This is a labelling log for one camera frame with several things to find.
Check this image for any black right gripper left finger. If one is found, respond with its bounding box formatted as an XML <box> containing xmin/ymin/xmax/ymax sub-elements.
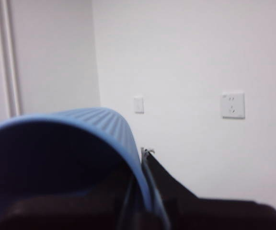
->
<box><xmin>0</xmin><ymin>172</ymin><xmax>138</xmax><ymax>230</ymax></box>

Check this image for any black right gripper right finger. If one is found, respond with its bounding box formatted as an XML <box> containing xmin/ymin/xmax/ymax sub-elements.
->
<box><xmin>141</xmin><ymin>147</ymin><xmax>276</xmax><ymax>230</ymax></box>

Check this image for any blue ribbed plastic cup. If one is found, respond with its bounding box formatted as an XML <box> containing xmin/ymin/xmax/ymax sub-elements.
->
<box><xmin>0</xmin><ymin>107</ymin><xmax>153</xmax><ymax>230</ymax></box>

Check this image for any white wall socket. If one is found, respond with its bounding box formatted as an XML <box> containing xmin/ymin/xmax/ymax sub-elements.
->
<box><xmin>134</xmin><ymin>95</ymin><xmax>145</xmax><ymax>114</ymax></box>
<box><xmin>221</xmin><ymin>91</ymin><xmax>246</xmax><ymax>120</ymax></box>

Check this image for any white vertical wall trim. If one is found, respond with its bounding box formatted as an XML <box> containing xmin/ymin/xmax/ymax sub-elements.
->
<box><xmin>0</xmin><ymin>0</ymin><xmax>23</xmax><ymax>118</ymax></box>

